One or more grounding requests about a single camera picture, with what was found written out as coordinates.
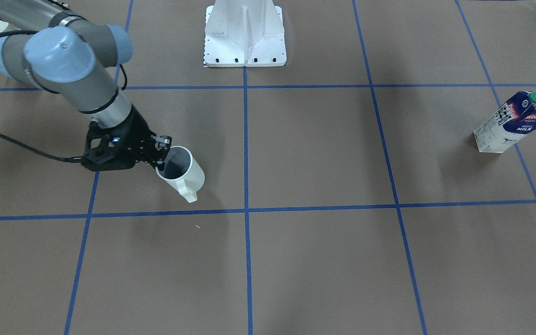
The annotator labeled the blue white milk carton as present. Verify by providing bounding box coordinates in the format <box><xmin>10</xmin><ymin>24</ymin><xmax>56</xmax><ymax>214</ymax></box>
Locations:
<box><xmin>474</xmin><ymin>91</ymin><xmax>536</xmax><ymax>153</ymax></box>

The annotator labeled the white mug grey inside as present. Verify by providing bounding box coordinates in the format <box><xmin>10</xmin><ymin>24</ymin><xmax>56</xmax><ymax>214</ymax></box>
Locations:
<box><xmin>155</xmin><ymin>146</ymin><xmax>206</xmax><ymax>203</ymax></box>

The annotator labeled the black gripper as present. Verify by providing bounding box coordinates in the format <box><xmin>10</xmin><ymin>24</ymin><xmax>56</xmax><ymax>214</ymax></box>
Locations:
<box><xmin>81</xmin><ymin>107</ymin><xmax>173</xmax><ymax>172</ymax></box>

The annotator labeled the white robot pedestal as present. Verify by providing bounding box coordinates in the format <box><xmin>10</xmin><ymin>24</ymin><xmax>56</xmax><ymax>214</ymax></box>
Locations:
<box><xmin>203</xmin><ymin>0</ymin><xmax>287</xmax><ymax>67</ymax></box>

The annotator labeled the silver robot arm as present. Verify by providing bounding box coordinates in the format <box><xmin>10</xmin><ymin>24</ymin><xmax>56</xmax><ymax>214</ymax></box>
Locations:
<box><xmin>0</xmin><ymin>0</ymin><xmax>172</xmax><ymax>172</ymax></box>

